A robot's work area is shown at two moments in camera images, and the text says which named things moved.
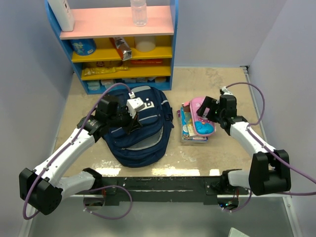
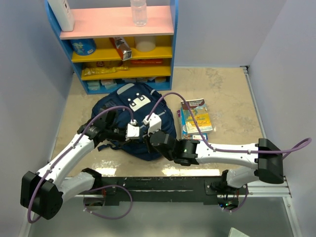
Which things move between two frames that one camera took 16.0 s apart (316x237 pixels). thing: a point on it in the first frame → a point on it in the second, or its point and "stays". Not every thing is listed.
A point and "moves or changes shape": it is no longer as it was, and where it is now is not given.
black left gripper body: [120, 119] → [115, 134]
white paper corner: [234, 232] stays
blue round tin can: [83, 47] stays
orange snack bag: [123, 47] stays
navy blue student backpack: [140, 146] moves or changes shape
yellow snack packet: [99, 70] stays
